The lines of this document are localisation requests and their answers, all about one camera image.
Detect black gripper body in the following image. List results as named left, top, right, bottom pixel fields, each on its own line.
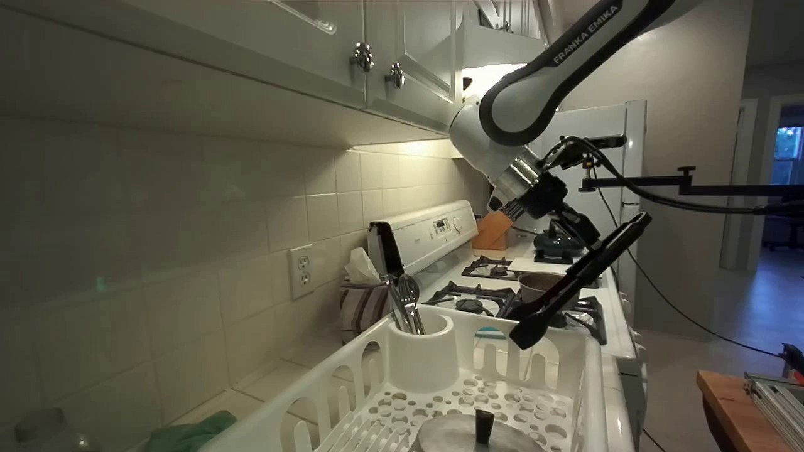
left=510, top=170, right=573, bottom=225

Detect black countertop object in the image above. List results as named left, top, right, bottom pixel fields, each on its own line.
left=533, top=222, right=589, bottom=265

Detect orange container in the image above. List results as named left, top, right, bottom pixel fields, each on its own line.
left=475, top=207, right=515, bottom=252

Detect dark pan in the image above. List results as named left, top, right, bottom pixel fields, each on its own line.
left=517, top=270, right=564, bottom=305

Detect white gas stove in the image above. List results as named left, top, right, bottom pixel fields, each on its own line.
left=367, top=199, right=637, bottom=360

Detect white range hood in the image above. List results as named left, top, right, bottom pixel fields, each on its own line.
left=435, top=0, right=556, bottom=103

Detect metal utensils in holder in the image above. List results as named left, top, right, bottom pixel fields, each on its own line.
left=391, top=270, right=425, bottom=335

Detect metal spoon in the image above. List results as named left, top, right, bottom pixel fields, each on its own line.
left=382, top=279, right=409, bottom=334

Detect metal cabinet knob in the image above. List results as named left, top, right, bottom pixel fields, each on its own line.
left=382, top=60, right=409, bottom=89
left=350, top=39, right=377, bottom=72

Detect white plastic dish rack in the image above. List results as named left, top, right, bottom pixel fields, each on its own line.
left=198, top=303, right=610, bottom=452

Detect wooden shelf edge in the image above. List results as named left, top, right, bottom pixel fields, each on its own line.
left=696, top=369, right=804, bottom=452

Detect silver pot lid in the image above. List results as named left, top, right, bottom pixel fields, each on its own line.
left=411, top=406, right=548, bottom=452

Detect white upper cabinet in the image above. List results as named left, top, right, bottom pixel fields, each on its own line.
left=0, top=0, right=459, bottom=150

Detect green cloth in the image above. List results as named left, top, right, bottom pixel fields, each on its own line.
left=136, top=409, right=236, bottom=452

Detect black cable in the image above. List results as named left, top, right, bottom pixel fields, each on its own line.
left=542, top=133, right=789, bottom=359

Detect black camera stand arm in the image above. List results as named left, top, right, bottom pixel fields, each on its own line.
left=579, top=162, right=804, bottom=202

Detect white wall outlet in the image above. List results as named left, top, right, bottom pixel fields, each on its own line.
left=287, top=240, right=318, bottom=300

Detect aluminium base plate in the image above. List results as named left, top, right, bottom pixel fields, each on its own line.
left=743, top=371, right=804, bottom=446

